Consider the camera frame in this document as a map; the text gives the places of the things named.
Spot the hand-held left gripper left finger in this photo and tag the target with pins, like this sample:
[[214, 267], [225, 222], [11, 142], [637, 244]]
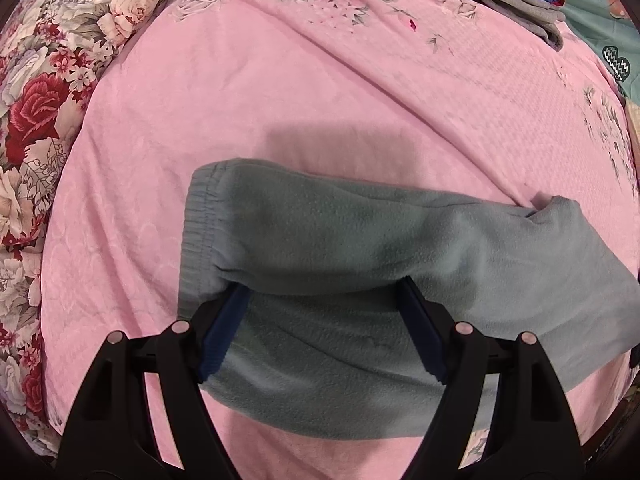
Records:
[[220, 335]]

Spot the grey fleece pants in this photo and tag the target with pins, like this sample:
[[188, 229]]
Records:
[[350, 240]]

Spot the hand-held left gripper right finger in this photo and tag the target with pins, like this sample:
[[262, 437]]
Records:
[[425, 330]]

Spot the red floral quilt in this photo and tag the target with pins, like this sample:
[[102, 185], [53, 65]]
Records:
[[40, 110]]

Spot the teal heart print sheet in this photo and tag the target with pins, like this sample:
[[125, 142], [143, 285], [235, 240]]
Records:
[[600, 20]]

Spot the pink floral bed sheet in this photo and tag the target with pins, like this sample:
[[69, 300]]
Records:
[[250, 85]]

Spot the grey folded sweatpants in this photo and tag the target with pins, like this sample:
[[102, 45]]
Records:
[[500, 0]]

